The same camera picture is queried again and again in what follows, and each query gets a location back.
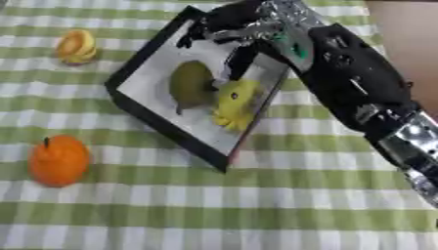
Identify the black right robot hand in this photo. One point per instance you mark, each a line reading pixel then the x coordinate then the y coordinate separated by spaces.
pixel 228 18

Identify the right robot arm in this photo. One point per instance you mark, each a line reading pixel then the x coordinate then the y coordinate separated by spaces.
pixel 359 84

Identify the black box with white inside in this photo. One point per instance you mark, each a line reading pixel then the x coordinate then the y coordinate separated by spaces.
pixel 171 97

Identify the green toy pear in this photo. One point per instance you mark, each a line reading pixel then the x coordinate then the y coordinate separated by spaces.
pixel 191 84

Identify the yellow orange toy fruit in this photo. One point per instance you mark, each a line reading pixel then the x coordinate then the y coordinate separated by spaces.
pixel 76 46

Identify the orange toy pumpkin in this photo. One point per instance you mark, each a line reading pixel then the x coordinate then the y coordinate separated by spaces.
pixel 59 161

